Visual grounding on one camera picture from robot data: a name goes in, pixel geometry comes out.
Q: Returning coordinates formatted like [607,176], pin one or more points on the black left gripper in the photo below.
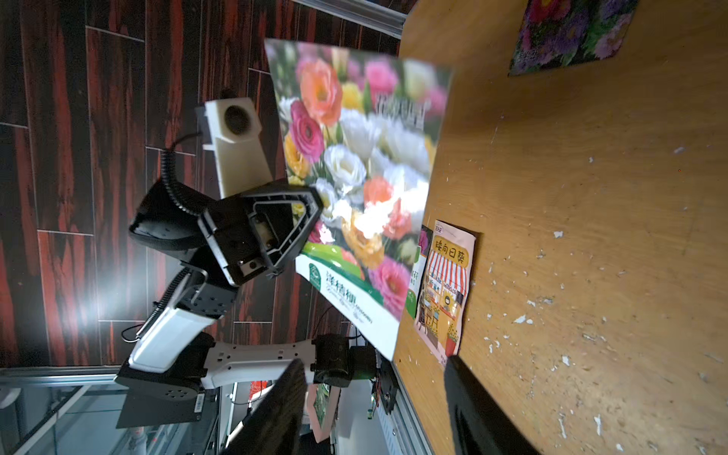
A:
[235,239]

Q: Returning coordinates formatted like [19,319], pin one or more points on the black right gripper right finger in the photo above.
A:
[479,425]

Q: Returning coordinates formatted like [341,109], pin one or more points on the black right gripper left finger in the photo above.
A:
[275,425]

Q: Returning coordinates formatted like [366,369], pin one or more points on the cartoon shop seed packet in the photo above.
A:
[444,293]

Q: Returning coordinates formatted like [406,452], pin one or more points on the magenta flower green seed packet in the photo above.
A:
[420,258]

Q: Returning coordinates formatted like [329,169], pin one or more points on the mixed ranunculus seed packet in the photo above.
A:
[361,129]

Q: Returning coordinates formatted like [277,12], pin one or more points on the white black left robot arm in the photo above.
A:
[175,361]

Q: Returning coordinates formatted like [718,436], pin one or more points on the aster flower seed packet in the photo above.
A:
[560,33]

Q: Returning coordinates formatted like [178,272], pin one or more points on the aluminium front rail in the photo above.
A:
[402,430]

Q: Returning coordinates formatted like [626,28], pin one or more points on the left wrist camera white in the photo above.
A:
[231,130]

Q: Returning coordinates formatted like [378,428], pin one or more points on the aluminium corner post left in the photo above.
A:
[354,9]

